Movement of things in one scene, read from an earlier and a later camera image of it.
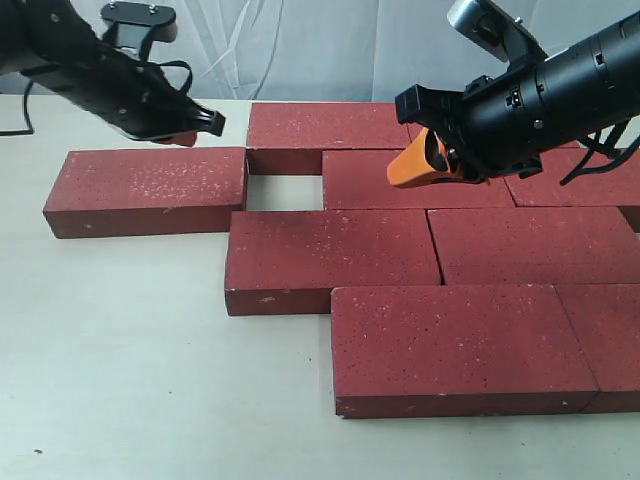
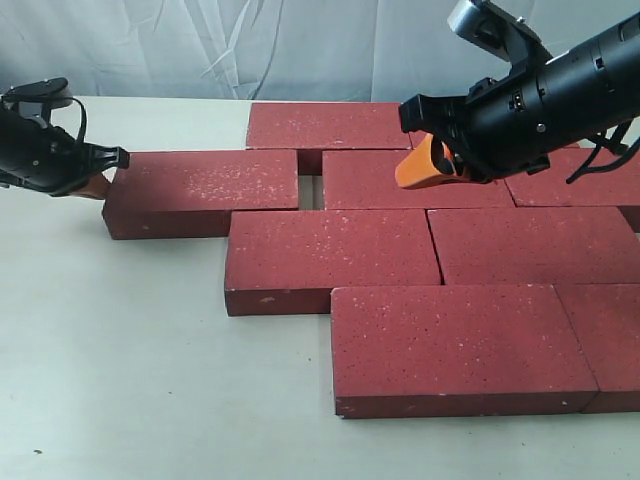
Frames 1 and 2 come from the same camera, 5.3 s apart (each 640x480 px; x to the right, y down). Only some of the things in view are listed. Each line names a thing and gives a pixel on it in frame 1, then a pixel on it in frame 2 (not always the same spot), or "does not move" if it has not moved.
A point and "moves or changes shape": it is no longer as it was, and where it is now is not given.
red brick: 135,192 moves or changes shape
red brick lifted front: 288,262 does not move
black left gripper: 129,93 → 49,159
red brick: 536,245 does not move
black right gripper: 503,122 does not move
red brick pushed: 358,180 does not move
